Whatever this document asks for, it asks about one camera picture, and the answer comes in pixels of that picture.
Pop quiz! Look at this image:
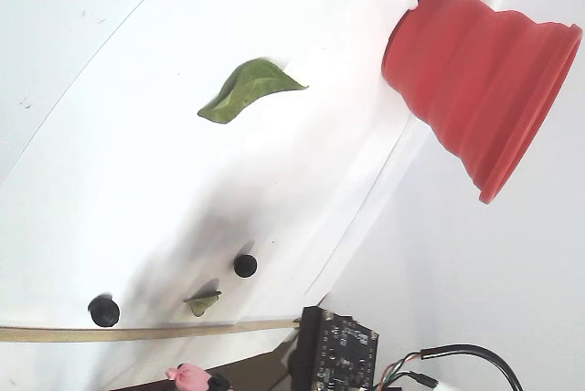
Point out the pink-sleeved gripper finger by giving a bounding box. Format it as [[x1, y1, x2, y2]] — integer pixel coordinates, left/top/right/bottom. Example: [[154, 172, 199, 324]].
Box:
[[165, 362, 232, 391]]

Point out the dark blueberry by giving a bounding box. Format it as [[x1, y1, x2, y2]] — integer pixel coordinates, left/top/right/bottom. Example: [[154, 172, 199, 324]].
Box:
[[87, 294, 122, 329], [232, 253, 259, 279]]

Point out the red collapsible silicone cup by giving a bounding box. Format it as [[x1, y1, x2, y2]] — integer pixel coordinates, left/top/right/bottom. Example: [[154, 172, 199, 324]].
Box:
[[380, 0, 585, 205]]

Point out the thin wooden stick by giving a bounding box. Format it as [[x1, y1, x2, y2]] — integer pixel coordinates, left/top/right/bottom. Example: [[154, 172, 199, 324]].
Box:
[[0, 317, 303, 344]]

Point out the flat green leaf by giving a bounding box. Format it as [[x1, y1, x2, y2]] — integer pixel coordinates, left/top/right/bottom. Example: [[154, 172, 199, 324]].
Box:
[[183, 289, 223, 318]]

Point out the white paper sheet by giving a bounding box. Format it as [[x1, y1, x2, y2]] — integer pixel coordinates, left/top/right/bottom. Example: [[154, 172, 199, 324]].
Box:
[[0, 0, 417, 391]]

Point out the curled green leaf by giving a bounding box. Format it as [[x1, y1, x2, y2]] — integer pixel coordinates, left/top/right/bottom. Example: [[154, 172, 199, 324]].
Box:
[[197, 57, 310, 126]]

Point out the camera module circuit board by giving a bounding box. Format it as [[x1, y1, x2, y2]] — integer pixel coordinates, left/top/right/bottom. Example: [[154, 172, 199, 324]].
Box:
[[295, 305, 381, 391]]

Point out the black cable with white sleeve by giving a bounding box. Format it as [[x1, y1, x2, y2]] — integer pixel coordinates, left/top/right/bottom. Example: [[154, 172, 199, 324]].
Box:
[[409, 368, 461, 391]]

